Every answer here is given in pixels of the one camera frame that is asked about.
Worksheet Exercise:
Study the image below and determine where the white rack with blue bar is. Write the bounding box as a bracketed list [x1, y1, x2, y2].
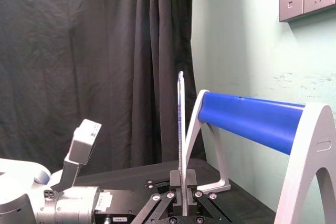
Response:
[183, 89, 336, 224]

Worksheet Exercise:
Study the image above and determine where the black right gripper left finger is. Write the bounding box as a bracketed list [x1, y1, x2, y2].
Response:
[130, 170, 182, 224]

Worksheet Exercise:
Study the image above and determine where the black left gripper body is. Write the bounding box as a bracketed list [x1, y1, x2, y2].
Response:
[94, 187, 152, 224]

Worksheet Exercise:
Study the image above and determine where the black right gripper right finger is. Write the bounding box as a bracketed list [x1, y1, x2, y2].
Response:
[186, 169, 233, 224]

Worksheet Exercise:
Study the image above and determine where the grey wall data socket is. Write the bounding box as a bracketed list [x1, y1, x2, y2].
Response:
[278, 0, 305, 23]

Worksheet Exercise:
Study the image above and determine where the black curtain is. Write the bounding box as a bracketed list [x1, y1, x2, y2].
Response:
[0, 0, 207, 176]

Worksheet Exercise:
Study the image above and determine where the black table cloth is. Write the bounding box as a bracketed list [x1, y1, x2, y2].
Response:
[75, 157, 277, 224]

